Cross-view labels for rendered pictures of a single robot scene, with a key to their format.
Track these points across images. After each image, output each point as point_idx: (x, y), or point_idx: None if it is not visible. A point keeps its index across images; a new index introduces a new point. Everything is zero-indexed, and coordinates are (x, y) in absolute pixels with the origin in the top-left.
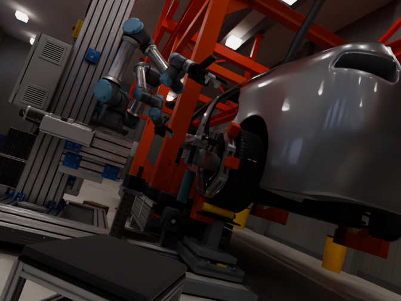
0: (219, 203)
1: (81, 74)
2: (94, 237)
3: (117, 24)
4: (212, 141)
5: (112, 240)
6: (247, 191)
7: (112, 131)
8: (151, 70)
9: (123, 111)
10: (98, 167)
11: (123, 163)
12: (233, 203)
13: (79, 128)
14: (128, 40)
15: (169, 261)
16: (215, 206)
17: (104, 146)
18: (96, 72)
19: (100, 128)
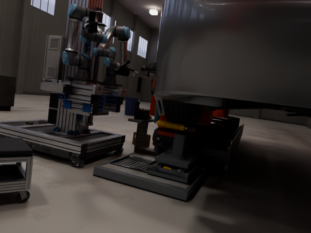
0: (168, 119)
1: None
2: (3, 138)
3: None
4: (149, 70)
5: (12, 139)
6: (179, 105)
7: (80, 81)
8: (116, 30)
9: (85, 67)
10: (80, 106)
11: (90, 101)
12: (176, 118)
13: (58, 84)
14: (71, 20)
15: (21, 147)
16: (166, 122)
17: (77, 92)
18: (78, 46)
19: (74, 81)
